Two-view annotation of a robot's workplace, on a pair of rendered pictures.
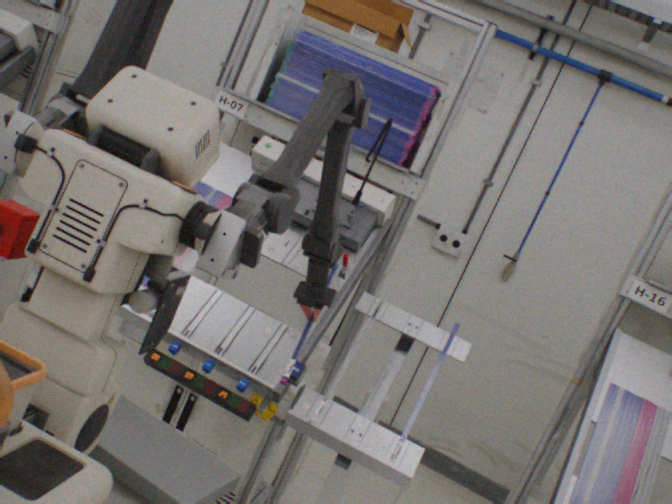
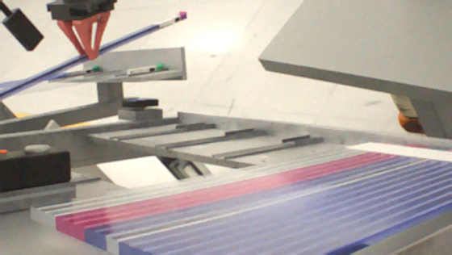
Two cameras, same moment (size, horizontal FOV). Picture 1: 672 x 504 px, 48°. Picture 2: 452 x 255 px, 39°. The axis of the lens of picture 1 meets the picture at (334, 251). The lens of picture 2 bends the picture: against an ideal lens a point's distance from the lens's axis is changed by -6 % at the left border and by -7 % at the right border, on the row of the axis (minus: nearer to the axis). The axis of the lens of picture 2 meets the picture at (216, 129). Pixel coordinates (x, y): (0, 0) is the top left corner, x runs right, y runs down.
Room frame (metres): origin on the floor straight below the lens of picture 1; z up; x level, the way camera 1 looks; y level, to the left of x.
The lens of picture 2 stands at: (2.57, 0.76, 1.34)
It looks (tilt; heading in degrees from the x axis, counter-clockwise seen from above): 35 degrees down; 228
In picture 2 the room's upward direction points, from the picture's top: 39 degrees counter-clockwise
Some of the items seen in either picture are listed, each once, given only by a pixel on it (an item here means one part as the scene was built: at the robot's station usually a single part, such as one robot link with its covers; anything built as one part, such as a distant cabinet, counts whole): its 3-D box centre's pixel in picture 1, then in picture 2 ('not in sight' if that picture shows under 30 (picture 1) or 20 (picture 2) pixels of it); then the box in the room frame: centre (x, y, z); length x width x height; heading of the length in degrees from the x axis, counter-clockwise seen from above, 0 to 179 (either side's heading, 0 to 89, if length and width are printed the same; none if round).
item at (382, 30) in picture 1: (379, 20); not in sight; (2.82, 0.19, 1.82); 0.68 x 0.30 x 0.20; 77
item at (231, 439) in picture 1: (212, 404); not in sight; (2.64, 0.18, 0.31); 0.70 x 0.65 x 0.62; 77
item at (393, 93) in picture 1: (352, 97); not in sight; (2.51, 0.15, 1.52); 0.51 x 0.13 x 0.27; 77
